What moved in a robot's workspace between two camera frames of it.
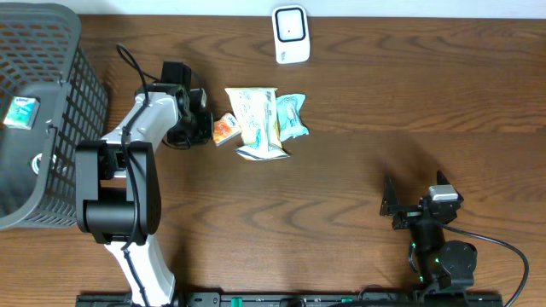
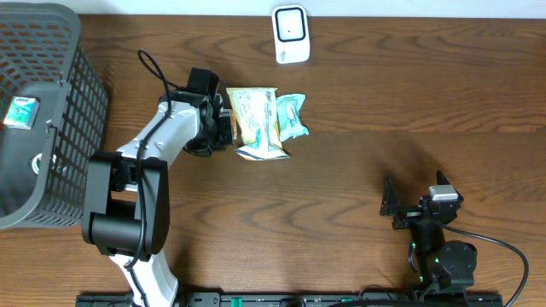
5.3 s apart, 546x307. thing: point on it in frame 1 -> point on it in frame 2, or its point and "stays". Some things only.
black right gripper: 390,205 stays
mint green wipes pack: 289,108 stays
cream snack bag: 257,108 stays
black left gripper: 205,126 -> 218,126
